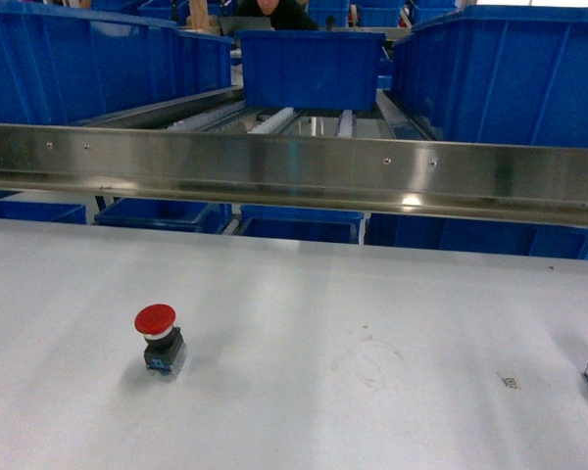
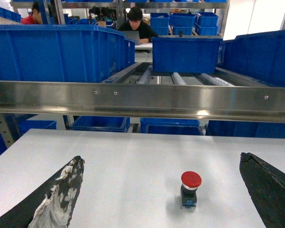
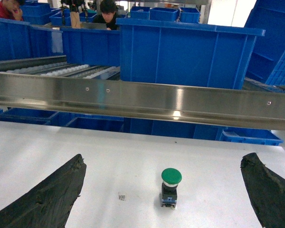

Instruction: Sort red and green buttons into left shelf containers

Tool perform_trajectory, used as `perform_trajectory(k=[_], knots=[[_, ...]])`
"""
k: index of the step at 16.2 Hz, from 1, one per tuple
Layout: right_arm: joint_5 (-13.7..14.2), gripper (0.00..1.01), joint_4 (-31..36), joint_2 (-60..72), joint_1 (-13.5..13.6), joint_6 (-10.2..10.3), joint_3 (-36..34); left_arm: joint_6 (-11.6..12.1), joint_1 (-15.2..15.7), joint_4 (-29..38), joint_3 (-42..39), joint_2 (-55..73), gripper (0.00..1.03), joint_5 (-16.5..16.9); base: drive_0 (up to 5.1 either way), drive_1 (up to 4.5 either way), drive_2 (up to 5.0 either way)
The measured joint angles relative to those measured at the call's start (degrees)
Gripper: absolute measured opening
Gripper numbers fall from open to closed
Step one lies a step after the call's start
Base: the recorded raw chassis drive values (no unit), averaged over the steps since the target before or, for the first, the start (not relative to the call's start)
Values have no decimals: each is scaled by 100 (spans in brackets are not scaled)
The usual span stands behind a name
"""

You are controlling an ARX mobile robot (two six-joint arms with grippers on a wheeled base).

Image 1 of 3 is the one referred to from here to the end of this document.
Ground stainless steel shelf rail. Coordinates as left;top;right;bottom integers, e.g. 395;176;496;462
0;124;588;227

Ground blue bin upper centre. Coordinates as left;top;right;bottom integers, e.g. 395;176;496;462
237;30;385;111

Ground blue bin lower centre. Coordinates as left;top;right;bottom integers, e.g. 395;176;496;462
238;205;364;245

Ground blue bin lower left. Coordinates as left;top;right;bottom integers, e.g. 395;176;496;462
0;200;87;225

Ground person in black top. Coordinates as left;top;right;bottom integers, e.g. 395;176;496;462
235;0;319;30

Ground blue bin lower right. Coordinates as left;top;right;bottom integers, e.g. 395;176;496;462
364;213;588;259

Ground blue bin lower centre-left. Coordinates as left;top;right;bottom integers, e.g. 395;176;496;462
94;198;232;234

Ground blue bin upper right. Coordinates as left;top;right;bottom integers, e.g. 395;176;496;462
391;5;588;148

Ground red mushroom push button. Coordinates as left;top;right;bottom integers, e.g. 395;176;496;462
134;304;187;378

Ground blue bin upper left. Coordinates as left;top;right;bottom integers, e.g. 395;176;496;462
0;1;232;125

